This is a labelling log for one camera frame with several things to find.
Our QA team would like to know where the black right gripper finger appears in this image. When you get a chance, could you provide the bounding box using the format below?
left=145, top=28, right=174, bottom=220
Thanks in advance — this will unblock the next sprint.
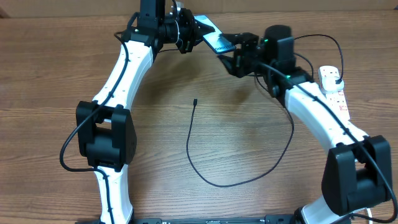
left=219, top=33, right=245, bottom=45
left=218, top=55, right=241, bottom=77

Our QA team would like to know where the blue Galaxy smartphone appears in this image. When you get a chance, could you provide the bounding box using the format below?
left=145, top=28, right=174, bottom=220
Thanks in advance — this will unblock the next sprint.
left=195, top=15, right=236, bottom=55

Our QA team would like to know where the black USB charging cable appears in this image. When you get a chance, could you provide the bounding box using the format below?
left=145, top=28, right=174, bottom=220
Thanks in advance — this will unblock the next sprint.
left=186, top=34, right=345, bottom=189

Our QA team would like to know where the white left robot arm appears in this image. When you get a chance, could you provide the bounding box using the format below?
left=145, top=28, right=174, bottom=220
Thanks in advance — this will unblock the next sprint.
left=76, top=1, right=215, bottom=223

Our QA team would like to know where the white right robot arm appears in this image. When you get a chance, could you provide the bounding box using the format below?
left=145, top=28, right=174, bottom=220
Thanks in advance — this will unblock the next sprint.
left=220, top=25, right=397, bottom=223

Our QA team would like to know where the white charger plug adapter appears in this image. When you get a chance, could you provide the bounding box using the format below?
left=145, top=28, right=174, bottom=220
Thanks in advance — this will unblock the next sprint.
left=320, top=77, right=345, bottom=94

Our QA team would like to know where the white power strip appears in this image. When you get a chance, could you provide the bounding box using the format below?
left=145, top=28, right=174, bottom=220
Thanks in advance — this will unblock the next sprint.
left=318, top=65, right=350, bottom=121

